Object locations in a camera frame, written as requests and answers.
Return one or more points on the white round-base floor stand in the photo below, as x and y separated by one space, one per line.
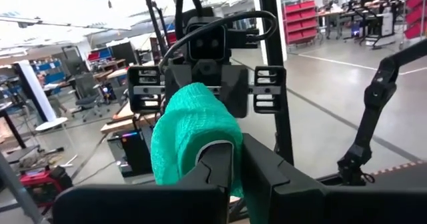
50 124

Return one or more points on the red shelf rack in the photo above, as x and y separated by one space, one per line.
417 17
300 24

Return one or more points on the red and black crate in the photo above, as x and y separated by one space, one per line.
43 184

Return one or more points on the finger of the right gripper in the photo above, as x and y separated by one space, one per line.
235 94
177 77

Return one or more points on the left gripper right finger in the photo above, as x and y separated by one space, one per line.
333 207

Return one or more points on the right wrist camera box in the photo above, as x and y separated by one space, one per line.
207 44

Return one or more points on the wooden workbench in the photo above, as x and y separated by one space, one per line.
123 120

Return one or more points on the grey office chair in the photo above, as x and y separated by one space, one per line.
88 100

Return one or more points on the green elastic bandage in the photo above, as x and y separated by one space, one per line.
193 124

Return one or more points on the black computer tower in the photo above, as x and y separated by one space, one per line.
133 154

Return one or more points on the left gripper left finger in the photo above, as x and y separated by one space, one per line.
133 207

